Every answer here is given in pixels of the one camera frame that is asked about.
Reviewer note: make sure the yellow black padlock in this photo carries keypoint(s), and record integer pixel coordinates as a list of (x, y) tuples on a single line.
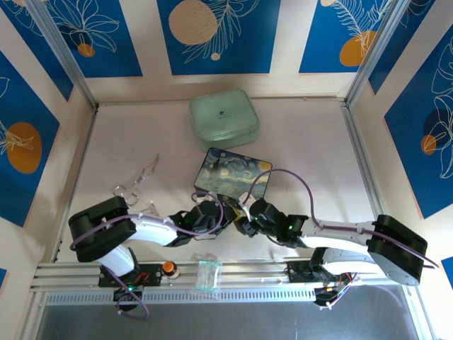
[(236, 212)]

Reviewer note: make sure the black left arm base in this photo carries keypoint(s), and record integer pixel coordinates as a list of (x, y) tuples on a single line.
[(148, 274)]

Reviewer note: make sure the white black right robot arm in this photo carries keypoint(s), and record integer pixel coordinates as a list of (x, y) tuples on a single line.
[(336, 234)]

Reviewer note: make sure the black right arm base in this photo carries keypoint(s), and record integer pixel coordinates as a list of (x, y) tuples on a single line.
[(301, 272)]

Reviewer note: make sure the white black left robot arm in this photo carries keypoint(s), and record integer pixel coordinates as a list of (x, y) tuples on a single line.
[(152, 229)]

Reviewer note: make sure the starry night print tin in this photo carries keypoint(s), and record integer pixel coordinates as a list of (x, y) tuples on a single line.
[(230, 173)]

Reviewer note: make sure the small clear plastic bag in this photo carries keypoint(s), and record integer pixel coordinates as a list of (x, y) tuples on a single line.
[(208, 274)]

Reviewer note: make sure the orange cap small bottle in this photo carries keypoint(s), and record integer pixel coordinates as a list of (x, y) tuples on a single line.
[(169, 267)]

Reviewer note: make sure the metal scissor forceps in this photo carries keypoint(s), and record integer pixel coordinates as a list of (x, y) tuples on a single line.
[(141, 175)]

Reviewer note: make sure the mint green zip case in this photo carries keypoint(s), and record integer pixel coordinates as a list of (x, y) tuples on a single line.
[(223, 115)]

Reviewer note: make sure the aluminium rail frame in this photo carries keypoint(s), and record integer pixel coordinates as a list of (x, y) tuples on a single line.
[(247, 269)]

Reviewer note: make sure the blue floral wall panel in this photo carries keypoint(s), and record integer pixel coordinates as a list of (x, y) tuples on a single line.
[(424, 124), (219, 35), (102, 39), (24, 141), (339, 35)]

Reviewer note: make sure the aluminium corner post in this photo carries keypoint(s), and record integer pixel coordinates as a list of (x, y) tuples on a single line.
[(375, 53), (60, 49)]

